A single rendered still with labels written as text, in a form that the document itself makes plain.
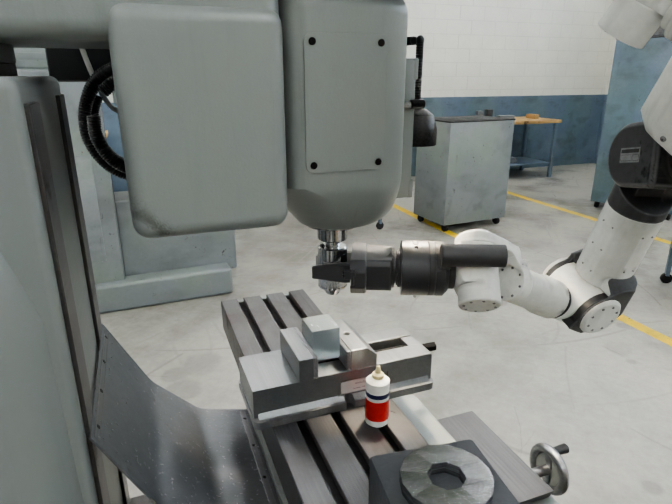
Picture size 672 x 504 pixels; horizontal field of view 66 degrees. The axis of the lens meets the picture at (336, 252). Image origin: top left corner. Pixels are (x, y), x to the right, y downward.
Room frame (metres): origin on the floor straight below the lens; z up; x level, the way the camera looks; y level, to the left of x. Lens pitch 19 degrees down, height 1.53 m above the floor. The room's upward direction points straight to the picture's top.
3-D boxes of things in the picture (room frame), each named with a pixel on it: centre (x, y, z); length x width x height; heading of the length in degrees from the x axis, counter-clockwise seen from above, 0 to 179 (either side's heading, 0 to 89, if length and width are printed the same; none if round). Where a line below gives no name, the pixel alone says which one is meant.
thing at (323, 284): (0.79, 0.01, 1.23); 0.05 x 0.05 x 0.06
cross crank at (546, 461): (0.97, -0.46, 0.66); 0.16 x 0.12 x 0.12; 111
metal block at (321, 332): (0.85, 0.03, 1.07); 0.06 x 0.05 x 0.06; 21
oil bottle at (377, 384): (0.75, -0.07, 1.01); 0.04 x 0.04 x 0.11
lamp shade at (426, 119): (0.92, -0.14, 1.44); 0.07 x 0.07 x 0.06
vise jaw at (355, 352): (0.87, -0.02, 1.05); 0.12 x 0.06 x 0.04; 21
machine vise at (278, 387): (0.86, 0.00, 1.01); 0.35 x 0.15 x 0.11; 111
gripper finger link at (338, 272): (0.76, 0.01, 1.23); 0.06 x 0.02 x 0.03; 86
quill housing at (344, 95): (0.79, 0.01, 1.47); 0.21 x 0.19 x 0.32; 21
